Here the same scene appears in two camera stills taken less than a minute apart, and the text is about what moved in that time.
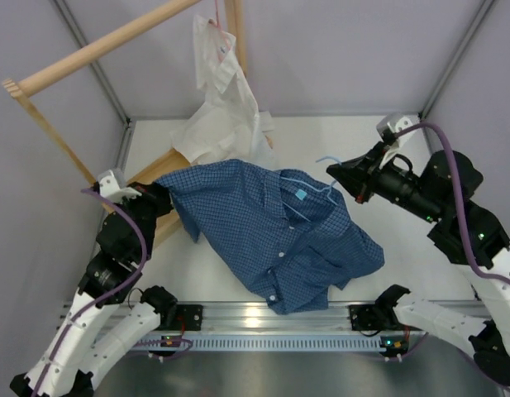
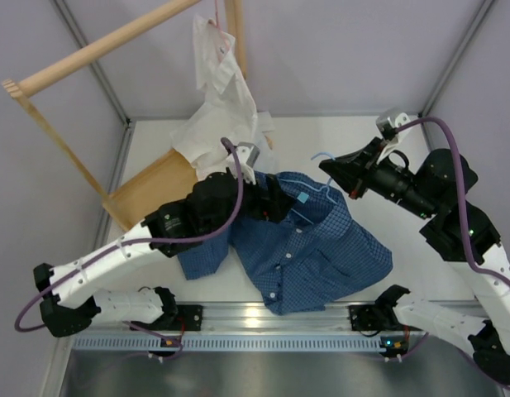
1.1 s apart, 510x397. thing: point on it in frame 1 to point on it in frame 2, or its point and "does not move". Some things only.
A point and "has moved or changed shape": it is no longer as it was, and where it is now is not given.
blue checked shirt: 290,232 has moved or changed shape
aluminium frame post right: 484,8 does not move
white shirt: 228,126 does not move
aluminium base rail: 245,318 does not move
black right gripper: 354,175 does not move
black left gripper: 152,193 to 275,206
